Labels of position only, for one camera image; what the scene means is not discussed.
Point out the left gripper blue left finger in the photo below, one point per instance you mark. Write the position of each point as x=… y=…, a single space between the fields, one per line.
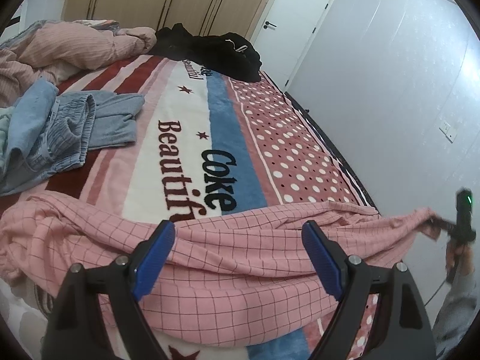
x=76 y=329

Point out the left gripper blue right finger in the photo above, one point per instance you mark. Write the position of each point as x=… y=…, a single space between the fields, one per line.
x=400 y=330

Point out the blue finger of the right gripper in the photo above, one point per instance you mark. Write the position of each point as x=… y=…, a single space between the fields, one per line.
x=433 y=227

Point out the pink checked pants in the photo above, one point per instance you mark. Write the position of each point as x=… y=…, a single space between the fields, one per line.
x=210 y=266

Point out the white bedroom door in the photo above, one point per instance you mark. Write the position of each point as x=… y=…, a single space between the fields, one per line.
x=285 y=35

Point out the person's right hand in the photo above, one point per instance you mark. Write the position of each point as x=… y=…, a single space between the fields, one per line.
x=459 y=258

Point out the white grey patterned garment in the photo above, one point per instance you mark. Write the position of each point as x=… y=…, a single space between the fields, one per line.
x=20 y=310

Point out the blue denim garment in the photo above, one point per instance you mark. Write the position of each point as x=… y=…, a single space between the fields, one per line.
x=51 y=133

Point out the patterned fleece bed blanket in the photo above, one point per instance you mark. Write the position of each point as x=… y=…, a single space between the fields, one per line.
x=208 y=145

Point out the light teal folded garment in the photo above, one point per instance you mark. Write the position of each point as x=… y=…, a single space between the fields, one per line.
x=5 y=121

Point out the black garment pile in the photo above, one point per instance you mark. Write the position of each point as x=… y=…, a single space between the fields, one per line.
x=229 y=54

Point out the pink striped duvet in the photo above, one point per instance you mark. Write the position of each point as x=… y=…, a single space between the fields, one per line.
x=57 y=50

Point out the white bed headboard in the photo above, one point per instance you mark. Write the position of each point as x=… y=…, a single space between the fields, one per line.
x=17 y=23

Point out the white wall socket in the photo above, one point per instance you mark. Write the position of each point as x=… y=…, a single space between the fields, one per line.
x=449 y=131

